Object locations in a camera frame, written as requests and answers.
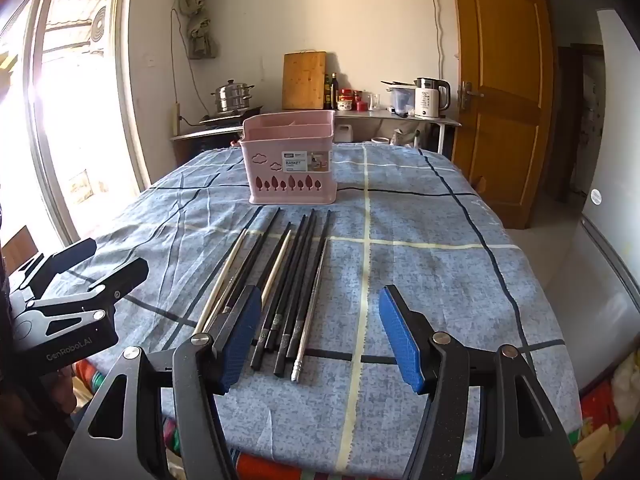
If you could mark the metal chopstick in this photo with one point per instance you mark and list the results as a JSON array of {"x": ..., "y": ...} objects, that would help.
[{"x": 311, "y": 310}]

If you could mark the white plastic jug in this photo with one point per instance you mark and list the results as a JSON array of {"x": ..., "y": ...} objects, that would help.
[{"x": 344, "y": 134}]

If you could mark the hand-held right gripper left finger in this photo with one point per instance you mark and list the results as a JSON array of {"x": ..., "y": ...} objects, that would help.
[{"x": 240, "y": 340}]

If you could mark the metal stove stand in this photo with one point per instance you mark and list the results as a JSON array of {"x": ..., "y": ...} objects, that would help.
[{"x": 200, "y": 135}]

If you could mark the white framed glass door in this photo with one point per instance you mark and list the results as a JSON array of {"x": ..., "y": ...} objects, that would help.
[{"x": 35, "y": 85}]

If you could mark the water filter pitcher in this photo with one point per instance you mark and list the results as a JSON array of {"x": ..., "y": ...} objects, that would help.
[{"x": 402, "y": 101}]

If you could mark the steel steamer pot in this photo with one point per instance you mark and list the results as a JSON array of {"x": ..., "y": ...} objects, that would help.
[{"x": 231, "y": 96}]

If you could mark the blue plaid cloth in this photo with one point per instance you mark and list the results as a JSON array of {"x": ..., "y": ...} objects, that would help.
[{"x": 425, "y": 240}]

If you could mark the white electric kettle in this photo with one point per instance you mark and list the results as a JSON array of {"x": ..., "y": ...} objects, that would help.
[{"x": 430, "y": 100}]

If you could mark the person's left hand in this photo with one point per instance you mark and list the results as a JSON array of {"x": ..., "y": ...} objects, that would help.
[{"x": 66, "y": 385}]

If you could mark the outdoor air conditioner unit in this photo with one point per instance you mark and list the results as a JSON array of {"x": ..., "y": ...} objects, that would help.
[{"x": 98, "y": 30}]

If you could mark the beige power strip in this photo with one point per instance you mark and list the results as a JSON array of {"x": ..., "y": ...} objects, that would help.
[{"x": 175, "y": 119}]

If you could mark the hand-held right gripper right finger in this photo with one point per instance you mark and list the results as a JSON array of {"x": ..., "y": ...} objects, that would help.
[{"x": 400, "y": 340}]

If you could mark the clear glass cup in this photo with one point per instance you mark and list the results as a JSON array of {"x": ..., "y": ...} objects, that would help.
[{"x": 375, "y": 102}]

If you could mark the wooden door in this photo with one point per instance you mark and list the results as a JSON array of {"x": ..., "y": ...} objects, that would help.
[{"x": 500, "y": 85}]

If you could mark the brown wooden furniture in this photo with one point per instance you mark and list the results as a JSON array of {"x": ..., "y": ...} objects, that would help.
[{"x": 19, "y": 250}]

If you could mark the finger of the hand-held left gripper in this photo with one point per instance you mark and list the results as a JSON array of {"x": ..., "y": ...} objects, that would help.
[
  {"x": 125, "y": 275},
  {"x": 72, "y": 257}
]

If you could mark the bamboo cutting board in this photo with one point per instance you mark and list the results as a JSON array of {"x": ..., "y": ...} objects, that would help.
[{"x": 302, "y": 80}]

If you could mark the grey refrigerator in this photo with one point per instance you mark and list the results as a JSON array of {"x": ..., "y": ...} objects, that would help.
[{"x": 610, "y": 235}]

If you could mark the colourful patterned blanket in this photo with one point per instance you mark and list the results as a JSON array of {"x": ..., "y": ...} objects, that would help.
[{"x": 285, "y": 470}]

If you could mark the black kitchen utensil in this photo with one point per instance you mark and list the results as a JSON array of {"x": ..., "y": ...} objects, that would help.
[{"x": 397, "y": 83}]

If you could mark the light wooden chopstick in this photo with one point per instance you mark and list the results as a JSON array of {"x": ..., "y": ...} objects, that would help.
[
  {"x": 221, "y": 280},
  {"x": 275, "y": 270}
]

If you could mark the pink plastic utensil basket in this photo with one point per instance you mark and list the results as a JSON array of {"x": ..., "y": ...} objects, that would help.
[{"x": 280, "y": 185}]

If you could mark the metal kitchen table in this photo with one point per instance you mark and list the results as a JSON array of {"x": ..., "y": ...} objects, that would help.
[{"x": 400, "y": 119}]

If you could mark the kitchen knife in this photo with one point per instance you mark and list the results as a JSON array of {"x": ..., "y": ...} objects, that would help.
[{"x": 400, "y": 114}]

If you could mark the white printed jar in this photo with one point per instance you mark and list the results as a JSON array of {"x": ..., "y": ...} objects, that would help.
[{"x": 344, "y": 105}]

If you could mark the knotted beige curtain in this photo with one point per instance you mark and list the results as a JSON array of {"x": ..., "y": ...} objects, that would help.
[{"x": 197, "y": 25}]

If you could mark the crumpled plastic bags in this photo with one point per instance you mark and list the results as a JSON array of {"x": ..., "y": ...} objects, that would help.
[{"x": 406, "y": 137}]

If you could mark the black cooktop stove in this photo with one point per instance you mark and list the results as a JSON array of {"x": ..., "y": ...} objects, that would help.
[{"x": 225, "y": 117}]

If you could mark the dark sauce bottle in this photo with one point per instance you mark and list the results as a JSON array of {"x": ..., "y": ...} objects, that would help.
[
  {"x": 327, "y": 95},
  {"x": 334, "y": 94}
]

